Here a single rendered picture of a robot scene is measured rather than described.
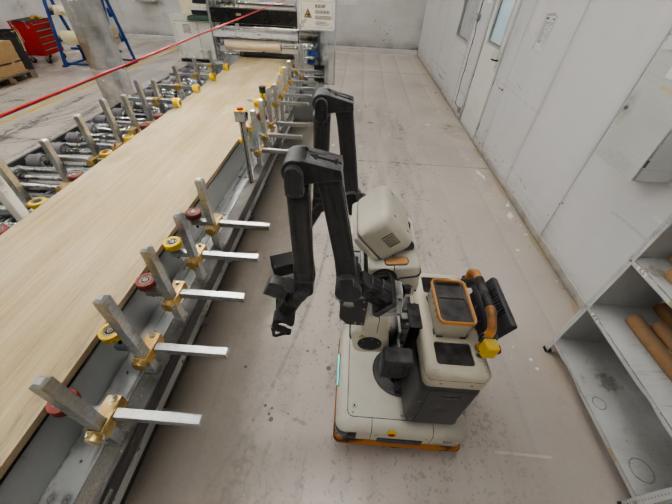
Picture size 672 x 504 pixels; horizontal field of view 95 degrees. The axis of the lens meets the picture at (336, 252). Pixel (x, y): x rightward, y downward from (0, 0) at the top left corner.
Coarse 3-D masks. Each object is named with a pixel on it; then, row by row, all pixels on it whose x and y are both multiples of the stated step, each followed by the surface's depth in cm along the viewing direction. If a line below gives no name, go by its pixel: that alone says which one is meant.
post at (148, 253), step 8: (144, 248) 112; (152, 248) 114; (144, 256) 113; (152, 256) 114; (152, 264) 116; (160, 264) 120; (152, 272) 119; (160, 272) 120; (160, 280) 122; (168, 280) 126; (160, 288) 126; (168, 288) 127; (168, 296) 129; (176, 312) 137; (184, 312) 141
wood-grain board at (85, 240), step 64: (256, 64) 419; (192, 128) 252; (64, 192) 178; (128, 192) 180; (192, 192) 183; (0, 256) 139; (64, 256) 140; (128, 256) 142; (0, 320) 115; (64, 320) 116; (0, 384) 98; (64, 384) 100; (0, 448) 85
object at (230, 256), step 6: (174, 252) 153; (180, 252) 153; (186, 252) 153; (204, 252) 154; (210, 252) 154; (216, 252) 154; (222, 252) 154; (228, 252) 154; (204, 258) 154; (210, 258) 154; (216, 258) 154; (222, 258) 153; (228, 258) 153; (234, 258) 153; (240, 258) 153; (246, 258) 152; (252, 258) 152; (258, 258) 154
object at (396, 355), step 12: (396, 324) 137; (396, 336) 135; (384, 348) 129; (396, 348) 129; (408, 348) 130; (384, 360) 126; (396, 360) 125; (408, 360) 125; (384, 372) 131; (396, 372) 130; (408, 372) 130
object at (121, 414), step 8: (96, 408) 100; (120, 408) 100; (128, 408) 100; (120, 416) 98; (128, 416) 98; (136, 416) 98; (144, 416) 99; (152, 416) 99; (160, 416) 99; (168, 416) 99; (176, 416) 99; (184, 416) 99; (192, 416) 99; (200, 416) 99; (168, 424) 99; (176, 424) 99; (184, 424) 98; (192, 424) 98; (200, 424) 99
